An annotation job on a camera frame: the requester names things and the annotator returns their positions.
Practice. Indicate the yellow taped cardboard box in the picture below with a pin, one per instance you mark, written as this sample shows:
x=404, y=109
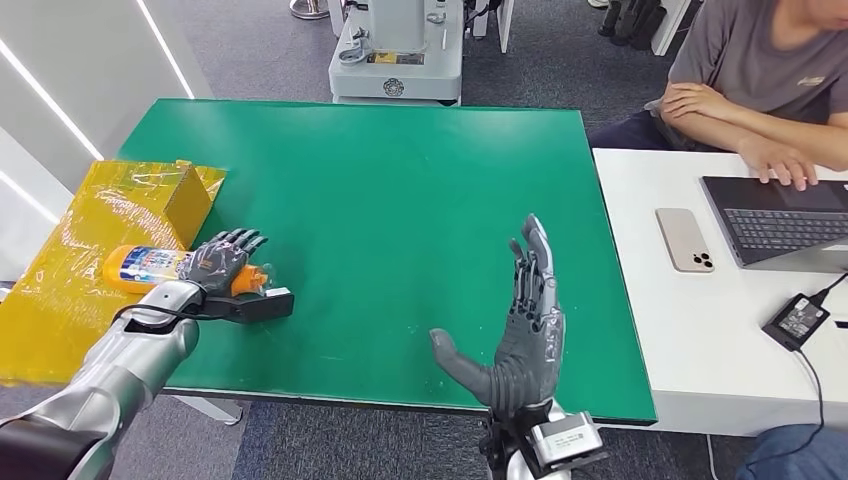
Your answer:
x=79, y=218

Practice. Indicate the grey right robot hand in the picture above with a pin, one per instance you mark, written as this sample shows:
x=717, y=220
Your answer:
x=530, y=351

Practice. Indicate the person's right forearm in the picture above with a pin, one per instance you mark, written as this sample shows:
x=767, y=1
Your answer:
x=709, y=136

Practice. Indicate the person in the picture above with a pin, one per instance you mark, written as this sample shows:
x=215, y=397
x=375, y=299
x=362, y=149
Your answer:
x=748, y=60

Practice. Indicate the beige smartphone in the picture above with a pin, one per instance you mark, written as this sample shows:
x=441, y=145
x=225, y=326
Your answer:
x=684, y=238

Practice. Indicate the orange juice bottle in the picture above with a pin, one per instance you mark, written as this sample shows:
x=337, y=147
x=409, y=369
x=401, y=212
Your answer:
x=142, y=265

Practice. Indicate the person's left forearm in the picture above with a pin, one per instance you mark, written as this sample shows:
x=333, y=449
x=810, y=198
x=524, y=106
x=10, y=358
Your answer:
x=788, y=122

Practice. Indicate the person's left hand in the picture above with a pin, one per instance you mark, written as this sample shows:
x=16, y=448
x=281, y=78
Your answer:
x=692, y=100

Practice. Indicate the grey machine base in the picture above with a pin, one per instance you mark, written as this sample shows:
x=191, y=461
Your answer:
x=395, y=66

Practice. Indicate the person's leg in blue jeans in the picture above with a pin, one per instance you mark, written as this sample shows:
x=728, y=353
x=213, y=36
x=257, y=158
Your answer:
x=802, y=457

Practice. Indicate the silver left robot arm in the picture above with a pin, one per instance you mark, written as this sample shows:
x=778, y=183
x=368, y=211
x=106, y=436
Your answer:
x=132, y=358

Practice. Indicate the chrome round stand base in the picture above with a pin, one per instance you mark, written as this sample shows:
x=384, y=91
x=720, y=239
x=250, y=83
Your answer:
x=310, y=8

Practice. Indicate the person's hand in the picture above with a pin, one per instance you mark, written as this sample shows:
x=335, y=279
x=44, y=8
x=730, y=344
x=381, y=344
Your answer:
x=692, y=100
x=778, y=159

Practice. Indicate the black shoes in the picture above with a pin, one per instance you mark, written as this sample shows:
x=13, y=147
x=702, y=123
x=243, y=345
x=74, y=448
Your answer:
x=629, y=23

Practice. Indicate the dark grey laptop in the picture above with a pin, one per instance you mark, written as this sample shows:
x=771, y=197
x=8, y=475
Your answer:
x=782, y=225

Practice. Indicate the person's right hand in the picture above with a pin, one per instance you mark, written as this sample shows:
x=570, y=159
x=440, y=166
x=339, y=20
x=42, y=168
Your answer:
x=778, y=159

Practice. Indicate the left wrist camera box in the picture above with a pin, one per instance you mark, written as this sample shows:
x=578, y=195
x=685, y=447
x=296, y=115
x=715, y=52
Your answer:
x=268, y=306

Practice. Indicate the white furniture panel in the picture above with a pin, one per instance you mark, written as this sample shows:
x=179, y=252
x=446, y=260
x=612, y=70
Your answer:
x=670, y=26

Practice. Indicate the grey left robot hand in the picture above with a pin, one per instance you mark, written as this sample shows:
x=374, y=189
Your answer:
x=215, y=265

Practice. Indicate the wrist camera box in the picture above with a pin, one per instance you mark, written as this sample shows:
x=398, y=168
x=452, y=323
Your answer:
x=268, y=306
x=566, y=440

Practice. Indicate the black power adapter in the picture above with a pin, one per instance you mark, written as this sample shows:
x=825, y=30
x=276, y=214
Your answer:
x=796, y=321

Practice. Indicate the white table leg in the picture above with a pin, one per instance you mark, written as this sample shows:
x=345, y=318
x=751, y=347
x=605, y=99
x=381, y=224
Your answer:
x=212, y=409

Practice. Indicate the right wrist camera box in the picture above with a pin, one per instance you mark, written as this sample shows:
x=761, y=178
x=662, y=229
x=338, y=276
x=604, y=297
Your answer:
x=566, y=440

